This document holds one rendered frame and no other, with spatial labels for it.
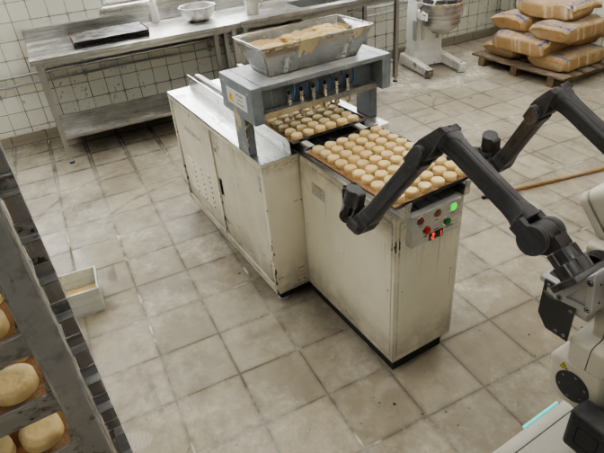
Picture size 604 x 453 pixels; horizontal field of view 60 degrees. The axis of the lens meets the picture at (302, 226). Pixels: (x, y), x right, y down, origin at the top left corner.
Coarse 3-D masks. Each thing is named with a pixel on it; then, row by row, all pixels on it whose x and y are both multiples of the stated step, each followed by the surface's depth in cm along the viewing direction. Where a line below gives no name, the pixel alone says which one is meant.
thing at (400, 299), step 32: (320, 192) 231; (448, 192) 199; (320, 224) 243; (384, 224) 195; (320, 256) 255; (352, 256) 226; (384, 256) 203; (416, 256) 203; (448, 256) 214; (320, 288) 270; (352, 288) 236; (384, 288) 212; (416, 288) 213; (448, 288) 225; (352, 320) 249; (384, 320) 221; (416, 320) 223; (448, 320) 237; (384, 352) 232; (416, 352) 241
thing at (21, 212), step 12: (0, 144) 83; (0, 156) 83; (0, 168) 84; (12, 204) 87; (24, 204) 88; (12, 216) 88; (24, 216) 89; (36, 252) 93; (48, 288) 97; (60, 288) 99; (72, 324) 103; (84, 360) 109; (96, 384) 113; (108, 420) 119
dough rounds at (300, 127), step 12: (336, 108) 258; (276, 120) 251; (288, 120) 249; (300, 120) 252; (312, 120) 252; (324, 120) 245; (336, 120) 248; (348, 120) 248; (288, 132) 238; (300, 132) 236; (312, 132) 237
